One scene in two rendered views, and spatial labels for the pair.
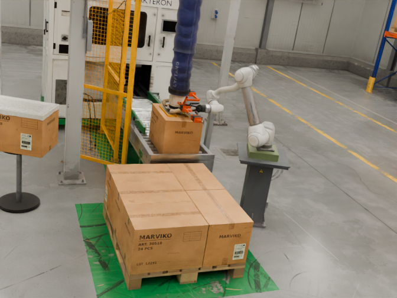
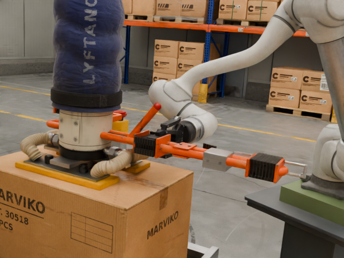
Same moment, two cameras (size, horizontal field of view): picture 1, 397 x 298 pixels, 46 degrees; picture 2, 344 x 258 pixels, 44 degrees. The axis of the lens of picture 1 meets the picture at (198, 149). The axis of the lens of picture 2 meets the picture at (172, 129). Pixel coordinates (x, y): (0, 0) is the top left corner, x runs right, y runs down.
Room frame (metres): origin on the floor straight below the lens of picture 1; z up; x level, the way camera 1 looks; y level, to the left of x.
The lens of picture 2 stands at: (3.64, 0.96, 1.41)
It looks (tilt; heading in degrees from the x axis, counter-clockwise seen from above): 13 degrees down; 320
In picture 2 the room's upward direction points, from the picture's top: 4 degrees clockwise
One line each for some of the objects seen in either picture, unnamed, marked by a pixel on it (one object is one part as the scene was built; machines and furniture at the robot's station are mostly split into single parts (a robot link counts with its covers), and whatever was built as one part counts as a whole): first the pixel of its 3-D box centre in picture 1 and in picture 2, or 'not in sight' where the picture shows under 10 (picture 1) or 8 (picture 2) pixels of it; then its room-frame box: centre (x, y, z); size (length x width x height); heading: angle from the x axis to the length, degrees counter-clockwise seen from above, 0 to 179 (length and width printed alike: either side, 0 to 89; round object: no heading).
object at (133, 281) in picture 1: (168, 236); not in sight; (3.79, 0.16, 0.07); 1.20 x 1.00 x 0.14; 23
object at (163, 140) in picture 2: (185, 107); (151, 143); (4.63, 0.20, 1.08); 0.10 x 0.08 x 0.06; 113
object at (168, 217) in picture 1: (171, 210); not in sight; (3.79, 0.16, 0.34); 1.20 x 1.00 x 0.40; 23
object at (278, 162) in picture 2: (196, 119); (264, 167); (4.31, 0.06, 1.08); 0.08 x 0.07 x 0.05; 23
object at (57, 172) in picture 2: (168, 109); (65, 167); (4.82, 0.38, 0.97); 0.34 x 0.10 x 0.05; 23
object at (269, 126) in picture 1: (266, 132); (337, 150); (4.49, -0.64, 0.98); 0.18 x 0.16 x 0.22; 152
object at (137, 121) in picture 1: (126, 109); not in sight; (5.83, 0.99, 0.60); 1.60 x 0.10 x 0.09; 23
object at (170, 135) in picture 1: (174, 129); (86, 221); (4.86, 0.29, 0.75); 0.60 x 0.40 x 0.40; 22
